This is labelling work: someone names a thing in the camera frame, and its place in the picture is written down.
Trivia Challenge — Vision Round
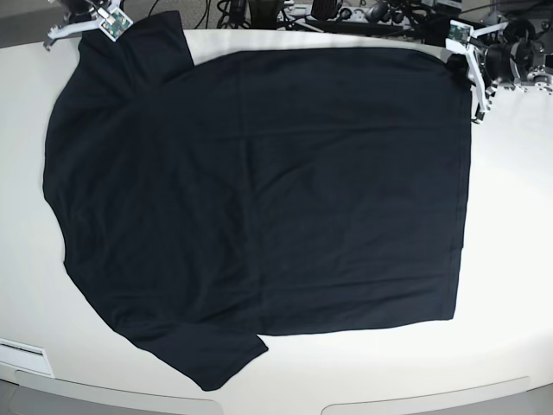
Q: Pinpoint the dark navy T-shirt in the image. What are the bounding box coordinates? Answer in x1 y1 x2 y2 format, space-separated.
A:
43 11 472 391

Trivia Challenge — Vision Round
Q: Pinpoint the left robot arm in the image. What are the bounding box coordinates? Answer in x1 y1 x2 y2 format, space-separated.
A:
445 19 552 94

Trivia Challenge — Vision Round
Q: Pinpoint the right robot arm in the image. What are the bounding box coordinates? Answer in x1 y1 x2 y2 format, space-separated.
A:
50 0 124 16

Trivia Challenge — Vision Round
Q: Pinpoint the white power strip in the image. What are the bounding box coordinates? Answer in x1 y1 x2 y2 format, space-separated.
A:
335 3 407 26

